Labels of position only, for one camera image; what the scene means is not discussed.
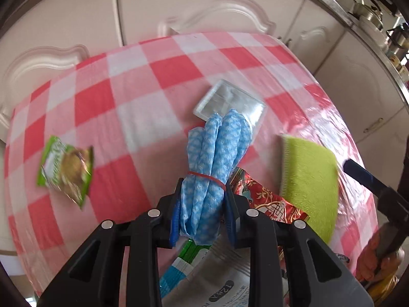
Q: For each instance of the person right hand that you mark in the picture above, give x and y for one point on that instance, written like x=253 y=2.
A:
x=370 y=268

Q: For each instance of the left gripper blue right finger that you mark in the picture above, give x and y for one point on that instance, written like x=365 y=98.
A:
x=230 y=215

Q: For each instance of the red white checkered tablecloth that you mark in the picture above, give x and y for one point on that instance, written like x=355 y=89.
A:
x=135 y=107

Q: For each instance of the red patterned wrapper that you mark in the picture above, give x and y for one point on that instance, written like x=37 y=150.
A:
x=262 y=199

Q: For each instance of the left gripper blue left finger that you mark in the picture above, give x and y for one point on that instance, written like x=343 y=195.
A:
x=174 y=231

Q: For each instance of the green blue white wrapper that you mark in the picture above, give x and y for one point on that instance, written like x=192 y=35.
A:
x=189 y=257

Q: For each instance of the green cleaning cloth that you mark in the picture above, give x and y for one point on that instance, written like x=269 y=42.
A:
x=309 y=181

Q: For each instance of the green snack packet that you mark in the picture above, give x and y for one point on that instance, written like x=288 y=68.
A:
x=66 y=169

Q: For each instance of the white wet wipes pack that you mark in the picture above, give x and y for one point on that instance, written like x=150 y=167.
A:
x=220 y=279

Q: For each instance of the blue white cloth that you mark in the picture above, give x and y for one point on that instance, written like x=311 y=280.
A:
x=213 y=151

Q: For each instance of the steel kettle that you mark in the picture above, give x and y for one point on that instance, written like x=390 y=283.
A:
x=369 y=10

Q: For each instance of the white cabinet doors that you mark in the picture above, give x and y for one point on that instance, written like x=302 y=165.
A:
x=57 y=35

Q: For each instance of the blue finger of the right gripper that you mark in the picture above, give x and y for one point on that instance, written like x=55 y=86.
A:
x=363 y=177

